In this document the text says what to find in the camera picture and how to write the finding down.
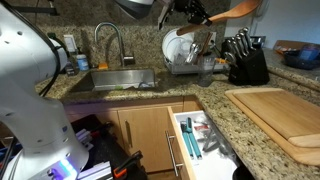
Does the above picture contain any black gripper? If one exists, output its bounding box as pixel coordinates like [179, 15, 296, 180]
[173, 0, 213, 28]

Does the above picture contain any long wooden spoon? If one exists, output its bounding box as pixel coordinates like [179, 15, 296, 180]
[175, 0, 263, 37]

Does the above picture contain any steel bar drawer handle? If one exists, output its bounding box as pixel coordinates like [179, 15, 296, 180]
[164, 130, 184, 177]

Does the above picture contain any wooden kitchen drawer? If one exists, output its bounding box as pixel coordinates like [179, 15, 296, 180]
[165, 105, 241, 180]

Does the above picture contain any clear drinking glass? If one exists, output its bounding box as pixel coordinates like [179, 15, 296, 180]
[197, 54, 216, 88]

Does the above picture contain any steel cutlery bundle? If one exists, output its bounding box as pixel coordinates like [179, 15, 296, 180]
[184, 41, 203, 64]

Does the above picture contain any clear dish drying rack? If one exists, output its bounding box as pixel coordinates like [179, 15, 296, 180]
[163, 49, 231, 75]

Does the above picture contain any black small appliance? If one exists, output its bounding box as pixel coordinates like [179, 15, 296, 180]
[249, 34, 267, 49]

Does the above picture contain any black knife block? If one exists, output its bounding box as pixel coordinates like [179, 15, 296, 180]
[220, 36, 270, 86]

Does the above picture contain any steel gooseneck kitchen faucet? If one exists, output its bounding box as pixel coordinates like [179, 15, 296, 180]
[94, 22, 136, 68]

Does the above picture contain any brown cardboard box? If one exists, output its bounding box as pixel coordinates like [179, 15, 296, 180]
[273, 39, 301, 54]

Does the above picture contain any dark blue bowl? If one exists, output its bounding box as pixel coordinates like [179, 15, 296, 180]
[283, 46, 320, 70]

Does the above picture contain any stainless steel sink basin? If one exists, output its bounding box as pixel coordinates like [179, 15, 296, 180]
[68, 68, 158, 94]

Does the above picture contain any red white small packet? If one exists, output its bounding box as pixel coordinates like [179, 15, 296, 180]
[194, 124, 210, 132]

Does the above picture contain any blue plastic cup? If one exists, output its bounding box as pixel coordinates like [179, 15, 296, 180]
[298, 43, 320, 61]

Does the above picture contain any clear plastic bag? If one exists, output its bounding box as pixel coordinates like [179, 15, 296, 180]
[193, 113, 234, 158]

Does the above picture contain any smaller wooden cutting board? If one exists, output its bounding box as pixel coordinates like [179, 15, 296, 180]
[232, 89, 320, 148]

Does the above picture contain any blue lidded jar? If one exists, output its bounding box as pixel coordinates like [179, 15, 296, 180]
[75, 54, 90, 72]

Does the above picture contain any large wooden cutting board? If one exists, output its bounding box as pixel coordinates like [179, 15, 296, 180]
[224, 87, 320, 167]

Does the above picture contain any wooden cabinet door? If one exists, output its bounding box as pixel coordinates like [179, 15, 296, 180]
[116, 105, 184, 174]

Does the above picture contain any dark green bottle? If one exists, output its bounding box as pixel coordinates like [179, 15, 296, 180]
[46, 32, 60, 42]

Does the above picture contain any black orange bar clamp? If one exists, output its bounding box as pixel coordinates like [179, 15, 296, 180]
[113, 150, 144, 179]
[88, 121, 114, 139]

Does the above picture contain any black robot cart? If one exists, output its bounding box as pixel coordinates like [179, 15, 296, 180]
[71, 114, 148, 180]

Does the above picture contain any steel handled knife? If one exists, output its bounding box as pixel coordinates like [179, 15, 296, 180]
[240, 27, 256, 51]
[235, 33, 249, 54]
[229, 37, 243, 57]
[223, 51, 238, 66]

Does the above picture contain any teal handled kitchen tool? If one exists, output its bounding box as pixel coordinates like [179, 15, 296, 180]
[185, 117, 203, 159]
[179, 121, 194, 159]

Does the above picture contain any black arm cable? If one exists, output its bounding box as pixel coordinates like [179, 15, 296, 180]
[0, 0, 63, 98]

